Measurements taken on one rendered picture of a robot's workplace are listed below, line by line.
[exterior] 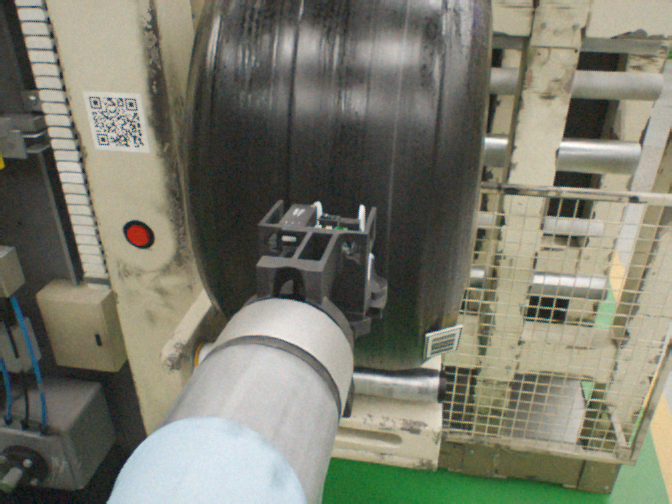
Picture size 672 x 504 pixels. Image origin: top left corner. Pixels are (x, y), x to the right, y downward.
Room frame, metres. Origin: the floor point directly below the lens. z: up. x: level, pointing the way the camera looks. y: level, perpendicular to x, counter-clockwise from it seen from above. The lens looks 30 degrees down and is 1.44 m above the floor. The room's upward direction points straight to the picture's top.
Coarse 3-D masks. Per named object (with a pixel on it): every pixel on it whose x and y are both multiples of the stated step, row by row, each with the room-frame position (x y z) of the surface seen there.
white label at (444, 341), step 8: (448, 328) 0.48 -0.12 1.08; (456, 328) 0.48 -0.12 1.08; (432, 336) 0.47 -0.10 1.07; (440, 336) 0.48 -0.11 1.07; (448, 336) 0.48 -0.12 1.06; (456, 336) 0.49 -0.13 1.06; (432, 344) 0.48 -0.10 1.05; (440, 344) 0.49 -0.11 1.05; (448, 344) 0.49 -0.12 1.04; (456, 344) 0.50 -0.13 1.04; (424, 352) 0.49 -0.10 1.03; (432, 352) 0.49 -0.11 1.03; (440, 352) 0.50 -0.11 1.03; (448, 352) 0.50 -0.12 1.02
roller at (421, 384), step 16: (368, 368) 0.59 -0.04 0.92; (416, 368) 0.59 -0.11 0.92; (432, 368) 0.59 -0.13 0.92; (368, 384) 0.58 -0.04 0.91; (384, 384) 0.57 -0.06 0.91; (400, 384) 0.57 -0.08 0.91; (416, 384) 0.57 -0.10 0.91; (432, 384) 0.57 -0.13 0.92; (416, 400) 0.57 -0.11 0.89; (432, 400) 0.56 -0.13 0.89
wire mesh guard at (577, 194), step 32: (480, 192) 1.02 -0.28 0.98; (512, 192) 1.01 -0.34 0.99; (544, 192) 1.00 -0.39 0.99; (576, 192) 0.99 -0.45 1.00; (608, 192) 0.99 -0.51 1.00; (640, 192) 0.99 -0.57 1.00; (640, 224) 0.98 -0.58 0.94; (512, 288) 1.01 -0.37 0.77; (544, 352) 1.00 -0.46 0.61; (640, 352) 0.97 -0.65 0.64; (544, 384) 1.00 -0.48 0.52; (640, 384) 0.96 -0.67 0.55; (512, 448) 1.00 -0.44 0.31; (544, 448) 0.99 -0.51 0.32; (640, 448) 0.95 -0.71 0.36
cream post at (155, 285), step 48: (48, 0) 0.72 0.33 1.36; (96, 0) 0.71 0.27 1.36; (144, 0) 0.70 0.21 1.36; (96, 48) 0.71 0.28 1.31; (144, 48) 0.70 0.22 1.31; (144, 96) 0.70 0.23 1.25; (96, 192) 0.72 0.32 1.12; (144, 192) 0.70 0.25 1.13; (144, 288) 0.71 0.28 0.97; (192, 288) 0.70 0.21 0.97; (144, 336) 0.71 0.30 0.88; (144, 384) 0.72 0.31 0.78
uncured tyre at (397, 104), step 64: (256, 0) 0.57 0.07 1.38; (320, 0) 0.56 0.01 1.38; (384, 0) 0.55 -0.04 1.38; (448, 0) 0.55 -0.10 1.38; (192, 64) 0.57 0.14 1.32; (256, 64) 0.53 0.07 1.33; (320, 64) 0.52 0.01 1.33; (384, 64) 0.51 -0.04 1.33; (448, 64) 0.51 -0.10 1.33; (192, 128) 0.53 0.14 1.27; (256, 128) 0.50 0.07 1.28; (320, 128) 0.49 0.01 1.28; (384, 128) 0.48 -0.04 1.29; (448, 128) 0.48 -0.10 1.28; (192, 192) 0.52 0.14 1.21; (256, 192) 0.48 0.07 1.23; (320, 192) 0.47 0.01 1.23; (384, 192) 0.46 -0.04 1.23; (448, 192) 0.47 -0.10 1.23; (256, 256) 0.48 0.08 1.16; (384, 256) 0.45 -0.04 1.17; (448, 256) 0.47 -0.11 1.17; (384, 320) 0.46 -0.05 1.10; (448, 320) 0.49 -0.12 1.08
